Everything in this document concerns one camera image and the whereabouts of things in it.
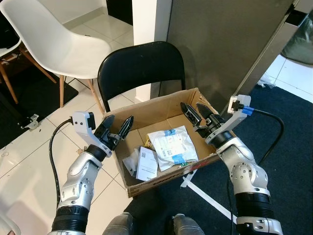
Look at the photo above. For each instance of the brown cardboard box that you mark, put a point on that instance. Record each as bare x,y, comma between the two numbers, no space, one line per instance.
166,110

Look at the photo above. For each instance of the black padded chair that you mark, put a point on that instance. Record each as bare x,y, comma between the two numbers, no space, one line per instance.
142,66

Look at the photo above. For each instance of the small metal bracket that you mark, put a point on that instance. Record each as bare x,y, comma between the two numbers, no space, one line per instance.
32,122

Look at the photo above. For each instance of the crumpled clear plastic wrap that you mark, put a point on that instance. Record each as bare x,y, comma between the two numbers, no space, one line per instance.
129,161

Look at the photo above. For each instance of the white shell chair wooden legs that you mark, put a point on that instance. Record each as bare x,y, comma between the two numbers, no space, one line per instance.
54,44
7,49

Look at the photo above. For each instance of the black floor mat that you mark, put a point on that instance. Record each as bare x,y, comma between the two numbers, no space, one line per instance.
29,98

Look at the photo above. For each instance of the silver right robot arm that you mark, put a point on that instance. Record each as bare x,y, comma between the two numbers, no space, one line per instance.
244,171

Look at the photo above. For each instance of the grey robot left foot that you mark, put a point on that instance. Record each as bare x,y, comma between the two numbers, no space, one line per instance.
120,225

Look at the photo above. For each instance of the white mail bag blue tape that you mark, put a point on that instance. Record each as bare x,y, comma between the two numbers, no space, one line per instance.
171,144

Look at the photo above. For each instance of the grey metal cabinet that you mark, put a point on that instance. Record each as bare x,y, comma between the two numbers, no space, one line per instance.
225,44

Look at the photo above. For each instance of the grey robot right foot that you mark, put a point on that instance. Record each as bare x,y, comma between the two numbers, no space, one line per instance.
188,226

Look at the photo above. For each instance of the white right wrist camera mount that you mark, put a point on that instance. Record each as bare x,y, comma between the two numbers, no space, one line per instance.
234,117

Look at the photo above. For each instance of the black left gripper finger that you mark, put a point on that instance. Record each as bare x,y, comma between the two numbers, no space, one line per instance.
106,126
125,128

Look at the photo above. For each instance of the dark green bag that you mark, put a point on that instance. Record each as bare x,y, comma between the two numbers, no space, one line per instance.
298,44

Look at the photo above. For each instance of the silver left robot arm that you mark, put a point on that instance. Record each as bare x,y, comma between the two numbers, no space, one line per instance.
80,181

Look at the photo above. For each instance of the grey robot foot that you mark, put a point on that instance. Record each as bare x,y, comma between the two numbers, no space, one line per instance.
188,226
120,225

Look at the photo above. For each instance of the white tape strip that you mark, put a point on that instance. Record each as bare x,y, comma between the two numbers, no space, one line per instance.
205,198

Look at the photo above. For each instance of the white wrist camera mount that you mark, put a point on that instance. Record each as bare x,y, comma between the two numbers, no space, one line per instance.
234,117
84,121

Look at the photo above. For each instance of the white plastic scrap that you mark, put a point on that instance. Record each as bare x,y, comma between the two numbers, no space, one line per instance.
266,83

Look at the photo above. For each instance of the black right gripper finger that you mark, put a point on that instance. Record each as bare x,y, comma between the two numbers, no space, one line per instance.
206,114
190,114

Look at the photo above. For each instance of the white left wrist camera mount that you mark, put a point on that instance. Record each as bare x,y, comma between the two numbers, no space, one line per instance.
84,121

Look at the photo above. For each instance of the dark rug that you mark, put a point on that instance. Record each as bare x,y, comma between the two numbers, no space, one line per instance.
288,161

